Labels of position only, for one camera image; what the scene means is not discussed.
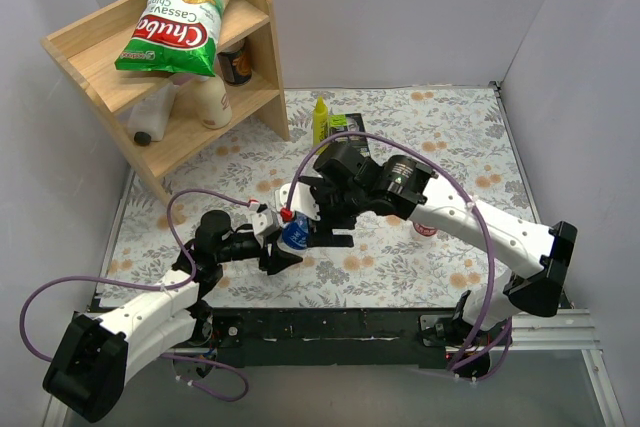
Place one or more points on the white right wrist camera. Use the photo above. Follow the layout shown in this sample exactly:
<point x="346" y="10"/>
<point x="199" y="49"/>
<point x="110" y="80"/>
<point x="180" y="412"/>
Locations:
<point x="302" y="202"/>

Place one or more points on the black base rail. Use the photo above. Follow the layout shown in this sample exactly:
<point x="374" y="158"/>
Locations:
<point x="258" y="337"/>

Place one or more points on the yellow glue bottle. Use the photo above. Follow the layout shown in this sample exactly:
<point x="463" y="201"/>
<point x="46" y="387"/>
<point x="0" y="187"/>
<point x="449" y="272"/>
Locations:
<point x="320" y="122"/>

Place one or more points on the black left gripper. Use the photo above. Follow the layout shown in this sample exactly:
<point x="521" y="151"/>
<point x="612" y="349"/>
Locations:
<point x="270" y="254"/>

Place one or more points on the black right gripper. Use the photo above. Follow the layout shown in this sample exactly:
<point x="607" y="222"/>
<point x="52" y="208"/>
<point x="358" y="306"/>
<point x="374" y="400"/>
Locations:
<point x="324" y="217"/>

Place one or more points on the floral table mat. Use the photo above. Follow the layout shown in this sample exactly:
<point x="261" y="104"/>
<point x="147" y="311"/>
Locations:
<point x="390" y="264"/>

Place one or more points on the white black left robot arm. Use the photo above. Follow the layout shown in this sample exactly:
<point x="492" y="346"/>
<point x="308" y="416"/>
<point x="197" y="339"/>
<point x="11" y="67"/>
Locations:
<point x="98" y="356"/>

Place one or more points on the aluminium frame rail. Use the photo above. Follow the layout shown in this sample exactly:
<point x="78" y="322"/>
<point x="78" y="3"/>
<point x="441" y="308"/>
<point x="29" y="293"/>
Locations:
<point x="569" y="329"/>

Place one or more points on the dark orange drink can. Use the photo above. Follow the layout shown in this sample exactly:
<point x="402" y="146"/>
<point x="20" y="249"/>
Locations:
<point x="235" y="64"/>

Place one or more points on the wooden shelf rack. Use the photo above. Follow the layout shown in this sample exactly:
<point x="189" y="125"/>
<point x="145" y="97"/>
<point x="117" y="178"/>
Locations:
<point x="87" y="50"/>

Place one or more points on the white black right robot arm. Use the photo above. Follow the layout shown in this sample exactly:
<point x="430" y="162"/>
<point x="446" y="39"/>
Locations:
<point x="348" y="184"/>

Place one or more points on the cream plastic bottle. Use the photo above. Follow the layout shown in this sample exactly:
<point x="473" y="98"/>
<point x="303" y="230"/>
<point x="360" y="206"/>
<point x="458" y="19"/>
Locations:
<point x="212" y="102"/>

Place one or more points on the red label water bottle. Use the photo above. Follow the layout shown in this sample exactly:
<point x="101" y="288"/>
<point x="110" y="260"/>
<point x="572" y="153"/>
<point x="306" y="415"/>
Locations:
<point x="420" y="231"/>

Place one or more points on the clear bottle black cap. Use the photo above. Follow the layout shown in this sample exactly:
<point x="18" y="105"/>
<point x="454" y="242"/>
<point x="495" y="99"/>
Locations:
<point x="148" y="119"/>

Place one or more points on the green cassava chips bag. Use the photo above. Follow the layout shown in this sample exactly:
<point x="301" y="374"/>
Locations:
<point x="175" y="36"/>

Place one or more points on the black green product box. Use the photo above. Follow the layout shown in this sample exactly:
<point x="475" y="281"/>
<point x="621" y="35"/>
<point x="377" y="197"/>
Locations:
<point x="351" y="122"/>

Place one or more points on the blue label water bottle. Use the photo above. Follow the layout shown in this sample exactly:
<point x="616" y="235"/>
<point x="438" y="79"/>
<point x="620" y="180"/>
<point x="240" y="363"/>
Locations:
<point x="295" y="234"/>

